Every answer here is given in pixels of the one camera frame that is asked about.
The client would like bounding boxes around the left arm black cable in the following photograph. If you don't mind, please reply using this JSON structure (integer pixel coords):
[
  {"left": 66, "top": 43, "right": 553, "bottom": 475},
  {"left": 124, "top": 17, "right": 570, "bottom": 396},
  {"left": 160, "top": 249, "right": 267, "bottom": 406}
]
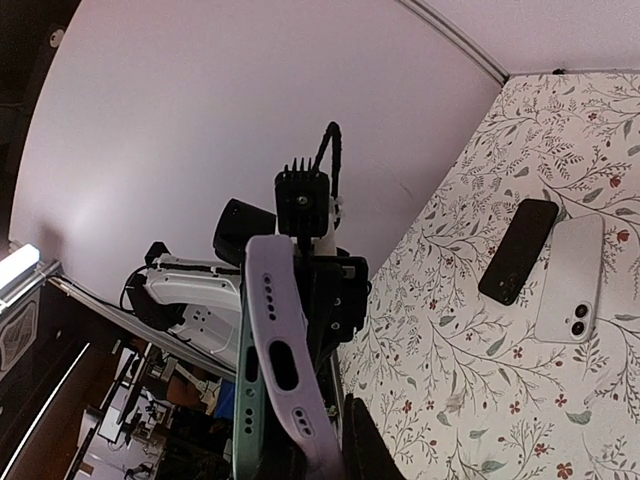
[{"left": 314, "top": 121, "right": 346, "bottom": 211}]

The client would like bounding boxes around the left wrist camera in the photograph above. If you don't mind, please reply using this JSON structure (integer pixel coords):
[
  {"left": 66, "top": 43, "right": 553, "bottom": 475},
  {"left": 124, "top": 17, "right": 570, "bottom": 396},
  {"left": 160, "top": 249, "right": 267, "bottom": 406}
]
[{"left": 274, "top": 158, "right": 330, "bottom": 238}]

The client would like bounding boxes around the bare silver white phone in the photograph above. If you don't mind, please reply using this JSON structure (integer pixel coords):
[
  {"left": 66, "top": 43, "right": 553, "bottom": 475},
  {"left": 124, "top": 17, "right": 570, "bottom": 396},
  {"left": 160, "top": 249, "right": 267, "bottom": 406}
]
[{"left": 534, "top": 214, "right": 604, "bottom": 344}]

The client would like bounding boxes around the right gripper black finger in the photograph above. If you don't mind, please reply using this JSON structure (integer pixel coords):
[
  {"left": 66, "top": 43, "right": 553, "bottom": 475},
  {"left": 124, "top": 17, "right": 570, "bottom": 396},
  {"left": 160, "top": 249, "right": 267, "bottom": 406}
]
[{"left": 342, "top": 394, "right": 400, "bottom": 480}]

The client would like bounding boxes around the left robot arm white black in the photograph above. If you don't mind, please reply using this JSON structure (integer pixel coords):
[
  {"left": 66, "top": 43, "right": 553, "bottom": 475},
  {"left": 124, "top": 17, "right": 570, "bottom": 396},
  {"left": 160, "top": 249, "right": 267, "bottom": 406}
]
[{"left": 124, "top": 199, "right": 371, "bottom": 370}]

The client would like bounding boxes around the bare black phone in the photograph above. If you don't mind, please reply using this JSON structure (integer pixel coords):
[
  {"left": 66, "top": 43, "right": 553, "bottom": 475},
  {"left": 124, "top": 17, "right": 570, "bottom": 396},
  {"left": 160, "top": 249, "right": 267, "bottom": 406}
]
[{"left": 478, "top": 199, "right": 559, "bottom": 306}]

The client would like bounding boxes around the white cased phone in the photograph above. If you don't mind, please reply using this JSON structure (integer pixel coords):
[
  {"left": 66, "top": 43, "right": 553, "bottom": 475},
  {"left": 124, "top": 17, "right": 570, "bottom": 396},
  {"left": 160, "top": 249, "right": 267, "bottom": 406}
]
[{"left": 244, "top": 235, "right": 347, "bottom": 479}]

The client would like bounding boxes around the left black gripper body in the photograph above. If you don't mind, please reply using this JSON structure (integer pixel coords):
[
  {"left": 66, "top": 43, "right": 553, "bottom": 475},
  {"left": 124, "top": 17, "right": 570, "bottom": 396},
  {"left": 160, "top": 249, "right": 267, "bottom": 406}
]
[{"left": 294, "top": 249, "right": 371, "bottom": 360}]

